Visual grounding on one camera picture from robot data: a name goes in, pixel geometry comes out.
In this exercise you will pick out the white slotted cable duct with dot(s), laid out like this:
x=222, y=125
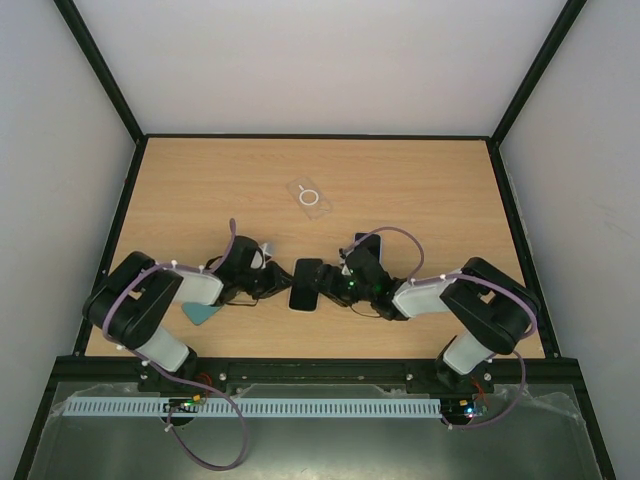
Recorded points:
x=253, y=408

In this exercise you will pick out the light blue phone case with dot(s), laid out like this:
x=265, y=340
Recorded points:
x=380, y=247

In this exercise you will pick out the blue phone dark screen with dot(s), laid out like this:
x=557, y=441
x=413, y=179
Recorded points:
x=372, y=245

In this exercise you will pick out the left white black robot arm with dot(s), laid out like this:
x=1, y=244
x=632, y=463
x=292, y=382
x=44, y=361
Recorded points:
x=130, y=304

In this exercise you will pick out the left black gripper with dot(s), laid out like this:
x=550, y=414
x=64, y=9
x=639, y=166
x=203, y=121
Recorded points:
x=275, y=281

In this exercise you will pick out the black phone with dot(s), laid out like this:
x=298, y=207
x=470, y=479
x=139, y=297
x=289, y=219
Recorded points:
x=305, y=285

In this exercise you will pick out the clear magsafe phone case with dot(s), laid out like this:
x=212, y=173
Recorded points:
x=309, y=197

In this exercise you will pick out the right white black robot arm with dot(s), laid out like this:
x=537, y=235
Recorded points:
x=495, y=310

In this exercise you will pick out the black aluminium frame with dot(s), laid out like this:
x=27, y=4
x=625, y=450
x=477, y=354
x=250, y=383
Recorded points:
x=553, y=369

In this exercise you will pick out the white translucent phone case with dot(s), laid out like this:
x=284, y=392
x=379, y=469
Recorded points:
x=303, y=310

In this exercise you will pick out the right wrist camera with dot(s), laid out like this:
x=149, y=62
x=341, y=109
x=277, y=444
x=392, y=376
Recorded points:
x=343, y=254

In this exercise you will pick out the teal phone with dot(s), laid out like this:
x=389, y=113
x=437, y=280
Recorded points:
x=197, y=313

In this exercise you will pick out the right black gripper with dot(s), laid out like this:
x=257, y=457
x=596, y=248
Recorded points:
x=331, y=278

